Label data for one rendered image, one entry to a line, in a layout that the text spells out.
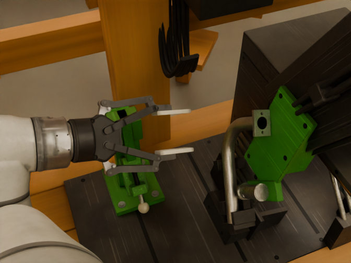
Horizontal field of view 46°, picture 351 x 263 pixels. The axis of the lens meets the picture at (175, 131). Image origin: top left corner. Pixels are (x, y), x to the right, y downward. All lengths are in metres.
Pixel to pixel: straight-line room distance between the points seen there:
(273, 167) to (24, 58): 0.62
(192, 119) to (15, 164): 0.74
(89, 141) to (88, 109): 1.93
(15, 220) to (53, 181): 0.89
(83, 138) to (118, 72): 0.34
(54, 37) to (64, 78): 1.87
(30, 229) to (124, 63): 0.74
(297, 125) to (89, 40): 0.53
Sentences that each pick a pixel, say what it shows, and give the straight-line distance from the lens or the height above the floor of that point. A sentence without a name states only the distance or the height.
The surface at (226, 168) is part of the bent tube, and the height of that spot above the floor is 1.04.
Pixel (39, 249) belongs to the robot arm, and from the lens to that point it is 0.24.
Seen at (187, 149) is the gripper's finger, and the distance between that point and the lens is 0.78.
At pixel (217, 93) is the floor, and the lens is 2.68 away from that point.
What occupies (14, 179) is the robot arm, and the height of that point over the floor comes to 1.31.
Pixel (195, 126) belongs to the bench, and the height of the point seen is 0.88.
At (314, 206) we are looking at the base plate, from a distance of 1.14.
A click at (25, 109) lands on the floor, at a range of 2.73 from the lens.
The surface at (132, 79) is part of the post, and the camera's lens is 1.03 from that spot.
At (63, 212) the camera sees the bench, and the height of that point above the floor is 0.88.
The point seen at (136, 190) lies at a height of 0.99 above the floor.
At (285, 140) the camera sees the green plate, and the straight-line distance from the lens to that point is 0.85.
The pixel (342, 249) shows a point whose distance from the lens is 1.10.
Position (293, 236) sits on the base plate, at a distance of 1.08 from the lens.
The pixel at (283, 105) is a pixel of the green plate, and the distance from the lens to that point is 0.85.
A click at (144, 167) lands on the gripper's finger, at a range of 0.75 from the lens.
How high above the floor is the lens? 1.82
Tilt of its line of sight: 48 degrees down
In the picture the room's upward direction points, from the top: straight up
